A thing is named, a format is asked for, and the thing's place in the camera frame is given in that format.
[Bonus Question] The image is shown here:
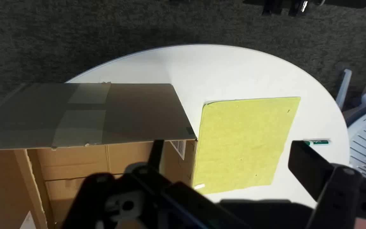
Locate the brown cardboard box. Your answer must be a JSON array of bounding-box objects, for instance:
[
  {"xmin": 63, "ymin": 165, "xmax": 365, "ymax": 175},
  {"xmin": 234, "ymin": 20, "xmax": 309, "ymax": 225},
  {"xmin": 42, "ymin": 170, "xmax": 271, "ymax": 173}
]
[{"xmin": 0, "ymin": 81, "xmax": 200, "ymax": 229}]

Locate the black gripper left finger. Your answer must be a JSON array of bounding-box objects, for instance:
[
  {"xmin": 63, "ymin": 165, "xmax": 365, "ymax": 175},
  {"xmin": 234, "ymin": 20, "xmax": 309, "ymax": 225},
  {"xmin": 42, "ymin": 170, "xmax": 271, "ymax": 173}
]
[{"xmin": 64, "ymin": 138, "xmax": 252, "ymax": 229}]

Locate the green marker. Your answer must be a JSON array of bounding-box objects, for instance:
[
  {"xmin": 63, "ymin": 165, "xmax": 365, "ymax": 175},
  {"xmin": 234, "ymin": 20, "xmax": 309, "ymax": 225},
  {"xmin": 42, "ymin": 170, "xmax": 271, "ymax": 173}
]
[{"xmin": 304, "ymin": 137, "xmax": 332, "ymax": 146}]

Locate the yellow towel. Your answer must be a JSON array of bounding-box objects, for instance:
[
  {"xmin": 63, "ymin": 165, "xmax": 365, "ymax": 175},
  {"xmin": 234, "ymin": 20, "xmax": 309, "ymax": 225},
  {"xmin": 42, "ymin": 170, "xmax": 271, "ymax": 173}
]
[{"xmin": 191, "ymin": 95, "xmax": 303, "ymax": 196}]

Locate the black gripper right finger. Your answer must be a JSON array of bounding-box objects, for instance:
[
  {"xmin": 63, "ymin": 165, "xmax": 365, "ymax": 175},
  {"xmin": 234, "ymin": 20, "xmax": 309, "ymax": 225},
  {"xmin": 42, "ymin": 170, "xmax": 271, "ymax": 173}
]
[{"xmin": 288, "ymin": 140, "xmax": 364, "ymax": 229}]

